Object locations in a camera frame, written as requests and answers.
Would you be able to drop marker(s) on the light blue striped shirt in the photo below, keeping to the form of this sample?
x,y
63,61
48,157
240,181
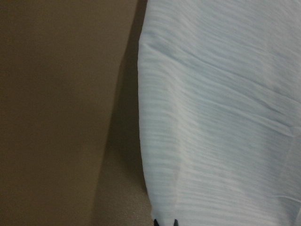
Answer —
x,y
219,90

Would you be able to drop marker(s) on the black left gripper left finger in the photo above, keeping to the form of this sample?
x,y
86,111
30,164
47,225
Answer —
x,y
156,223

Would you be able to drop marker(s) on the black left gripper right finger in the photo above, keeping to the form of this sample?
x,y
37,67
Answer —
x,y
176,222

